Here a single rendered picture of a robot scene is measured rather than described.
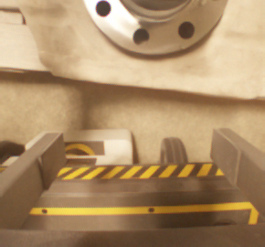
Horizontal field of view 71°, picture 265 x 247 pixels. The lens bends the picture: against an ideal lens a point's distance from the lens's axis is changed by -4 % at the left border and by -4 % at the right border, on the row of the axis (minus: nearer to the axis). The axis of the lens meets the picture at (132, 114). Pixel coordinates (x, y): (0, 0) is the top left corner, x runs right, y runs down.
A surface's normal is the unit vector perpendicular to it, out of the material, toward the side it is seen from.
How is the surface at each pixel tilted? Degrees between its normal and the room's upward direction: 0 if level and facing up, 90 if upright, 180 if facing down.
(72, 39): 41
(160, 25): 0
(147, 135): 0
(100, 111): 0
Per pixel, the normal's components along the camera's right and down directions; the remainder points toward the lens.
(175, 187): 0.00, 0.27
